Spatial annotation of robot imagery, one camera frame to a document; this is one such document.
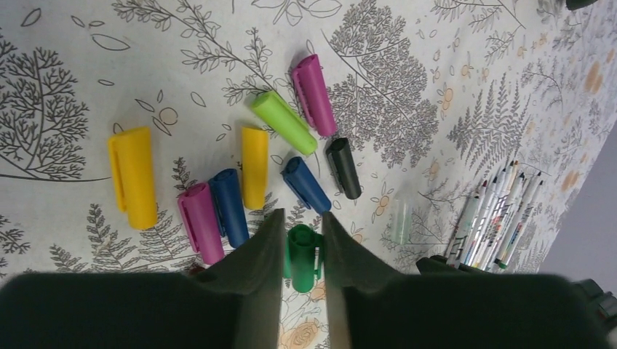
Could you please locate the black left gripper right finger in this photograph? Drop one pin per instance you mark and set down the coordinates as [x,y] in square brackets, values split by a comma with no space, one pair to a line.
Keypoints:
[372,305]

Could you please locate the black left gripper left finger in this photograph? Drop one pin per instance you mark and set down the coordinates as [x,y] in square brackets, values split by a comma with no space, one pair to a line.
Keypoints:
[235,303]

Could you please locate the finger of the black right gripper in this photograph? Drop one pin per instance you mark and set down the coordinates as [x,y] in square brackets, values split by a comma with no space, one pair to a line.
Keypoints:
[437,264]

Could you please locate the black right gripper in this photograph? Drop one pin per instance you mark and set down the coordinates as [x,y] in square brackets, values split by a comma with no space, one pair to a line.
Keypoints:
[574,5]

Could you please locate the red pen cap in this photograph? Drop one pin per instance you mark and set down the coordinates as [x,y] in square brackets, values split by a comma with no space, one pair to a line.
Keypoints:
[195,270]

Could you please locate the white marker pen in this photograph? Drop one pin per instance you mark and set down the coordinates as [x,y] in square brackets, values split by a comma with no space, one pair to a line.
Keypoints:
[493,219]

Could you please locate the purple pen cap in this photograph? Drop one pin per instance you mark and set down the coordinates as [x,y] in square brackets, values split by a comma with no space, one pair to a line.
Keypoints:
[310,87]
[200,221]

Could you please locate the blue pen cap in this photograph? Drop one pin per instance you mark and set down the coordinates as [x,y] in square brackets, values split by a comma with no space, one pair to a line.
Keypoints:
[229,209]
[304,185]

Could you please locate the black pen cap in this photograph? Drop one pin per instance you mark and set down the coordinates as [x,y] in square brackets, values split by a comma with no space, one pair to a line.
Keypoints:
[341,161]

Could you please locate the yellow pen cap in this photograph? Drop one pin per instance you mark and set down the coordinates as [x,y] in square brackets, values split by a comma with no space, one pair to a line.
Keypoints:
[132,173]
[254,167]

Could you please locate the green pen cap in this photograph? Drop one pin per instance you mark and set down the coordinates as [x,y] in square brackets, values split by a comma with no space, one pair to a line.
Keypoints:
[275,112]

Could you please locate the clear plastic pen cap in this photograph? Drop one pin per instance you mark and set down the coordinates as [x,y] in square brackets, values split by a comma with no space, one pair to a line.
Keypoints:
[401,218]

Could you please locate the floral patterned table mat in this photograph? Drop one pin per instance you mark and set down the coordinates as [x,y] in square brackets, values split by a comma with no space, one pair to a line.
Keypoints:
[434,97]

